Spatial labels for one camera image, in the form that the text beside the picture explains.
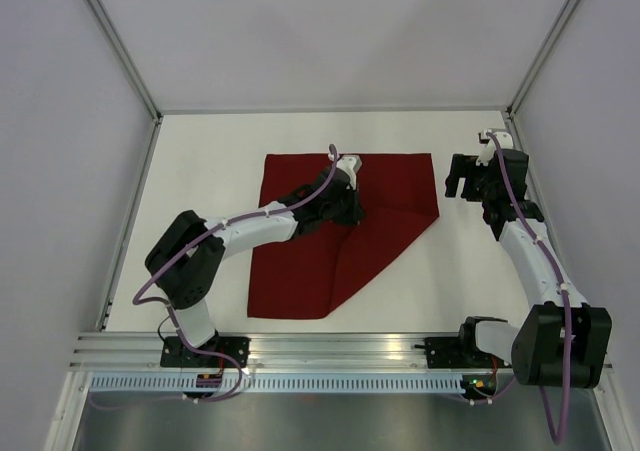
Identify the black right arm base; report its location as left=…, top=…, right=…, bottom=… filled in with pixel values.
left=415, top=336, right=510, bottom=370

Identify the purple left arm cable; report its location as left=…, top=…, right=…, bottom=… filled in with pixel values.
left=89, top=144, right=341, bottom=411

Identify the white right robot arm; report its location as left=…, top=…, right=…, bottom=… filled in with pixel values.
left=445, top=150, right=612, bottom=389

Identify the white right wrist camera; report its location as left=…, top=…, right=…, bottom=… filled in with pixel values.
left=476, top=128, right=514, bottom=167

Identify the white slotted cable duct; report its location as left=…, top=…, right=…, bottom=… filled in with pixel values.
left=89, top=372, right=463, bottom=394

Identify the red cloth napkin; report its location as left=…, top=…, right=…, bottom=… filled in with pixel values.
left=247, top=153, right=439, bottom=320

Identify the aluminium frame post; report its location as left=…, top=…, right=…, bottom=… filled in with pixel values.
left=69, top=0, right=164, bottom=122
left=502, top=0, right=583, bottom=121

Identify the aluminium frame post right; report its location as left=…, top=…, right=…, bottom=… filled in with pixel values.
left=502, top=0, right=583, bottom=121

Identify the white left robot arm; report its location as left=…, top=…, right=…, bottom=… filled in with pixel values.
left=133, top=155, right=364, bottom=367

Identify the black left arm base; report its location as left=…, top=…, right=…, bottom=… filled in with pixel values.
left=160, top=336, right=250, bottom=368

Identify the aluminium front rail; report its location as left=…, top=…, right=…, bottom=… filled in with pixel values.
left=68, top=332, right=457, bottom=373

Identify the aluminium frame post left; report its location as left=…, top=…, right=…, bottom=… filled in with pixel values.
left=69, top=0, right=164, bottom=122

